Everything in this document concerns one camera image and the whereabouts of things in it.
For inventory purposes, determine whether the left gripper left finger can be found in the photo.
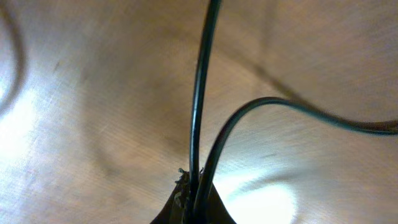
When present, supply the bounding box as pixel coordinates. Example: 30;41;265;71
150;168;190;224

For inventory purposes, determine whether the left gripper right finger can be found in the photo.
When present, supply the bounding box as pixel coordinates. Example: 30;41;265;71
205;185;236;224

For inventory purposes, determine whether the thin black usb cable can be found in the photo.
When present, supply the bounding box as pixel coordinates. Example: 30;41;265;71
183;0;398;224

